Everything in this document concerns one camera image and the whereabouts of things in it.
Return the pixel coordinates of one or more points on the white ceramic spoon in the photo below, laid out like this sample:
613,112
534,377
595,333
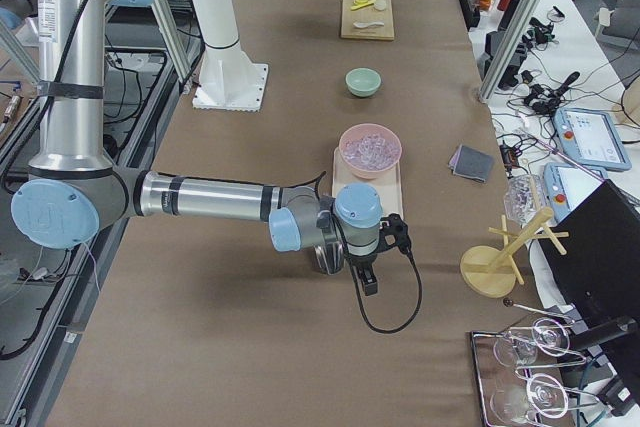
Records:
368,25

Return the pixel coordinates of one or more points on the pink bowl of ice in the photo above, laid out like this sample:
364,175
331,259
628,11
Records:
369,150

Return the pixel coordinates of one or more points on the clear glass bowl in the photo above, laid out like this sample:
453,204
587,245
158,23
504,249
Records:
524,197

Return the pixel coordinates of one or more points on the white round lemon end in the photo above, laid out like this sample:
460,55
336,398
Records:
380,5

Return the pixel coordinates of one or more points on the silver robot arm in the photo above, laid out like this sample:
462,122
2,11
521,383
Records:
74,189

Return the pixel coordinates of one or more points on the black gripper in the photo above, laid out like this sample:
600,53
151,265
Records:
361,263

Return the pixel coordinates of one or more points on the aluminium frame post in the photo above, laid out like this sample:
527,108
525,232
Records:
507,48

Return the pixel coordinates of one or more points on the grey folded cloth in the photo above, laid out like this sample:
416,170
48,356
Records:
471,164

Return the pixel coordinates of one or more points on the wooden cutting board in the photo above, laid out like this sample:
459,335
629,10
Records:
367,14

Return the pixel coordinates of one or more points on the white camera stand base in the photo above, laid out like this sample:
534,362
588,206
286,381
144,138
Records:
228,79

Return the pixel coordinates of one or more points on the blue teach pendant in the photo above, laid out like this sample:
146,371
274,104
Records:
566,186
589,137

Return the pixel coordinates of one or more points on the wine glass rack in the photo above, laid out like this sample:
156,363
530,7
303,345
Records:
516,371

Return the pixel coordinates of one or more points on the wooden mug tree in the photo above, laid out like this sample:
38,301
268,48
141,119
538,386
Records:
493,272

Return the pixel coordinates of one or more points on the black monitor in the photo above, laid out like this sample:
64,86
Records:
599,275

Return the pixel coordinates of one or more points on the mint green bowl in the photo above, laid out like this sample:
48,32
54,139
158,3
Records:
363,82

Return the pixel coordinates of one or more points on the beige serving tray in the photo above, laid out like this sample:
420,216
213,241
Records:
385,191

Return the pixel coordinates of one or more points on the yellow plastic knife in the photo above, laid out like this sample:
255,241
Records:
356,7

